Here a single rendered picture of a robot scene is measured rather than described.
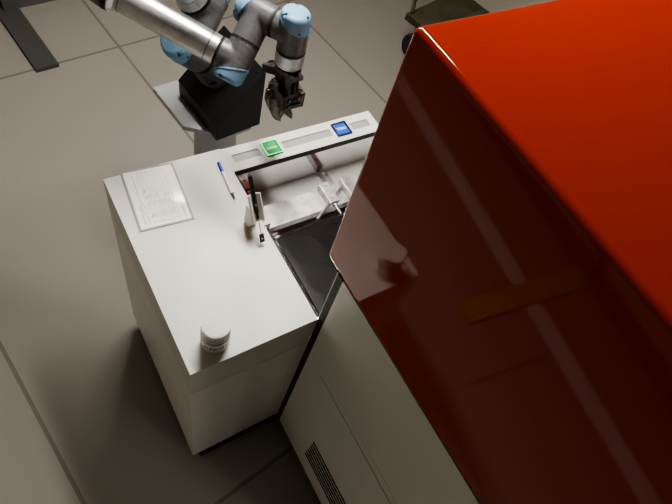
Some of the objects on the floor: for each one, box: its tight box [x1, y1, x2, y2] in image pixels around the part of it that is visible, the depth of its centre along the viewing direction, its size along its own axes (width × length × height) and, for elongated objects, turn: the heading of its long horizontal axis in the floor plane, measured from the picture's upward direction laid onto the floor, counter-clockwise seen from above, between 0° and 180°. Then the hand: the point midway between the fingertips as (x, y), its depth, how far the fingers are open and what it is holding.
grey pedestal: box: [153, 80, 252, 155], centre depth 233 cm, size 51×44×82 cm
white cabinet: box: [110, 211, 308, 456], centre depth 206 cm, size 64×96×82 cm, turn 112°
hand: (276, 114), depth 159 cm, fingers closed
